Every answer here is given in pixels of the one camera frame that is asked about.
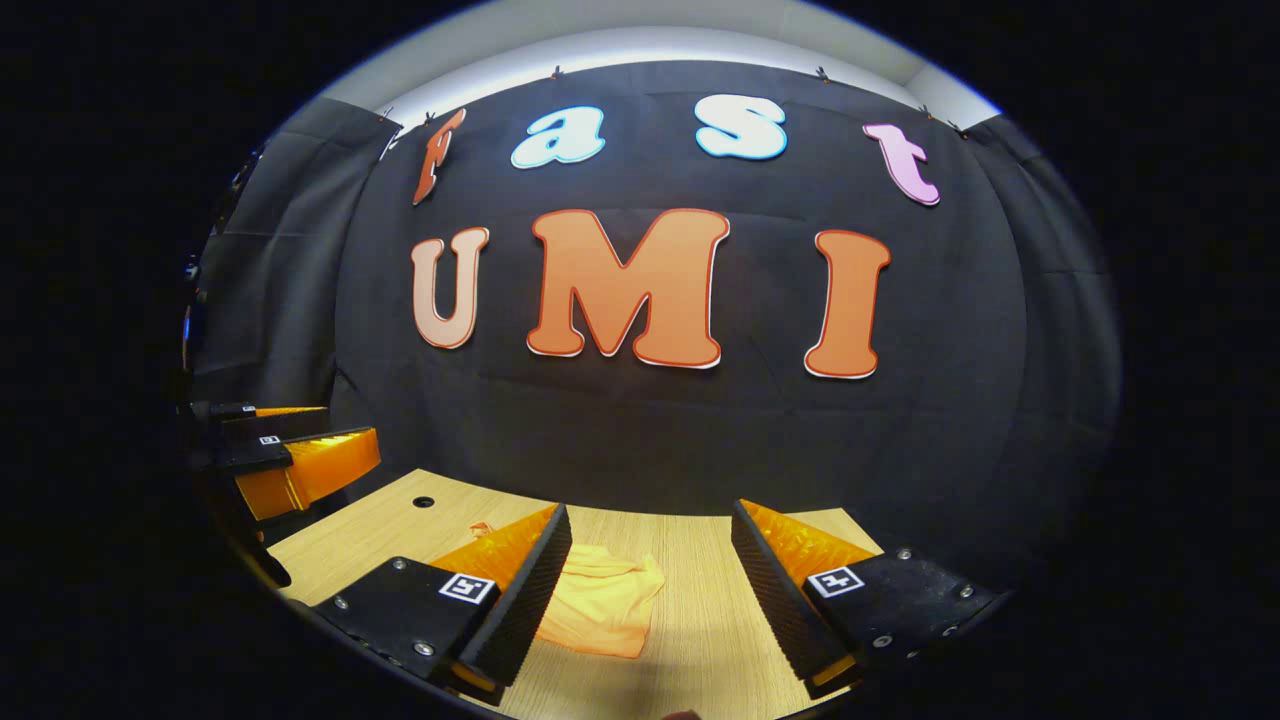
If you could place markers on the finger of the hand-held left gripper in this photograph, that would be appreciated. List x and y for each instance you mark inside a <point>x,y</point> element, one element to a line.
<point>290,425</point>
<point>250,452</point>

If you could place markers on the orange T-shirt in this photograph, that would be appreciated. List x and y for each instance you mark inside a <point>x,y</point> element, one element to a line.
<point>605,600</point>

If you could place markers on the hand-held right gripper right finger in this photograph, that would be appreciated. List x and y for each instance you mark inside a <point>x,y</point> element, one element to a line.
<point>775,600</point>

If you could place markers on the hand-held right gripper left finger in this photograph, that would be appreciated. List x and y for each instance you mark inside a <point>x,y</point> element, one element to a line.
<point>525,610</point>

